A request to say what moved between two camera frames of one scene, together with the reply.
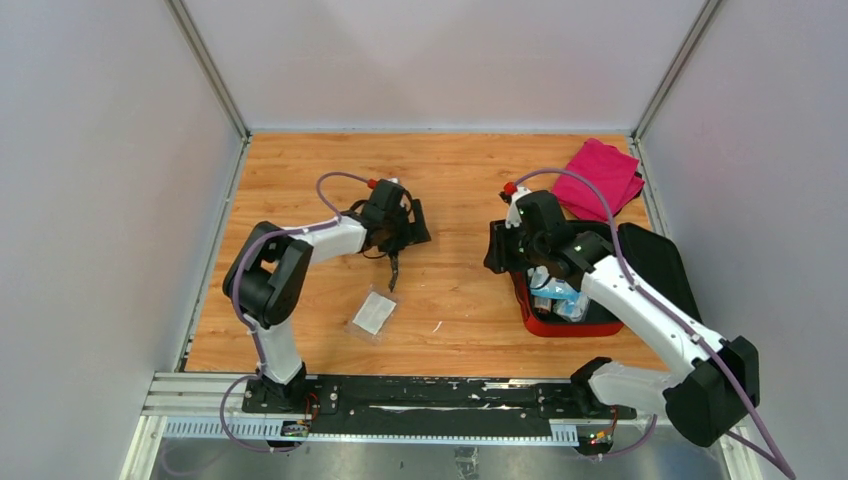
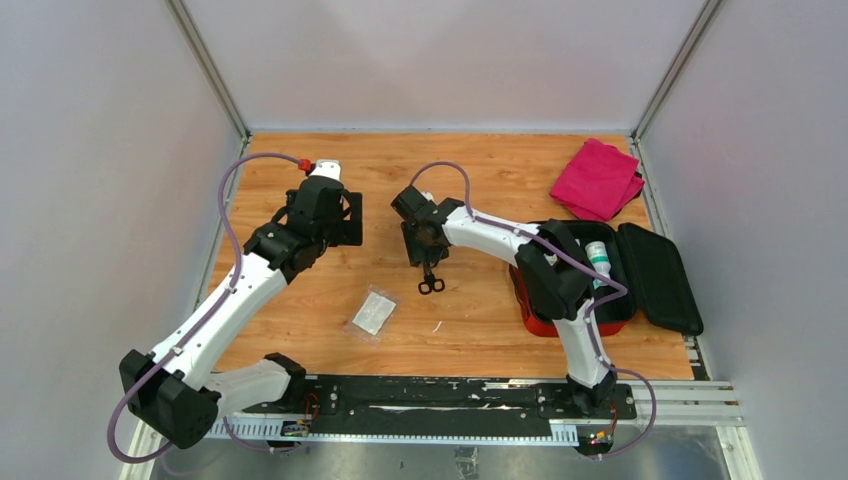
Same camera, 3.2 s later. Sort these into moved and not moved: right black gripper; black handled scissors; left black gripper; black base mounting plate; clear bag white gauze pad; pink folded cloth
Moved: black handled scissors; right black gripper; left black gripper
Not moved: black base mounting plate; clear bag white gauze pad; pink folded cloth
